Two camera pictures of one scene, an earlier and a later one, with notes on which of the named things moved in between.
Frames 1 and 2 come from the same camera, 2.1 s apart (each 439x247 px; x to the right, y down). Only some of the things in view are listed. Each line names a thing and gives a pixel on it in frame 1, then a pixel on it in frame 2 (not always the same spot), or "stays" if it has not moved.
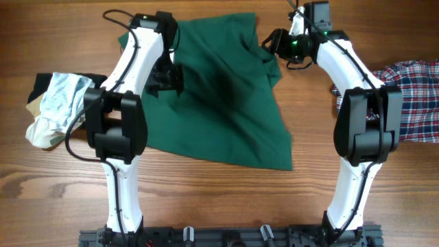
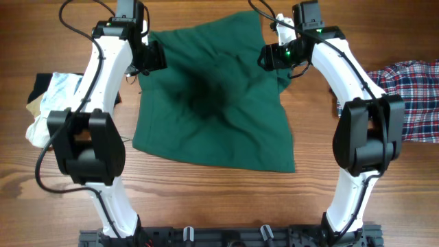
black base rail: (333, 236) stays
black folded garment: (42, 81) stays
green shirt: (228, 110) stays
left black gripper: (176, 83) -> (159, 58)
